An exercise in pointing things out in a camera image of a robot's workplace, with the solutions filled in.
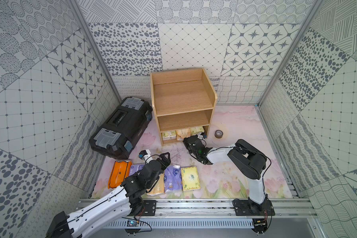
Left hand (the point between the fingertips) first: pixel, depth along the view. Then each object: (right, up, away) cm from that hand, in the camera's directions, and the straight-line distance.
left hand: (167, 155), depth 78 cm
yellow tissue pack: (+8, +9, +18) cm, 22 cm away
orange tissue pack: (-26, -9, +2) cm, 28 cm away
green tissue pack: (+18, +12, +20) cm, 29 cm away
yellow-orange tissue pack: (-4, -17, -2) cm, 18 cm away
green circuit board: (-16, -32, -7) cm, 36 cm away
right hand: (+8, +6, +17) cm, 20 cm away
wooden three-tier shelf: (+8, +31, +2) cm, 32 cm away
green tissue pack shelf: (+13, -13, +1) cm, 18 cm away
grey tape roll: (+34, +9, +24) cm, 42 cm away
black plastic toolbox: (-27, +12, +4) cm, 30 cm away
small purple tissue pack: (+3, -13, +2) cm, 14 cm away
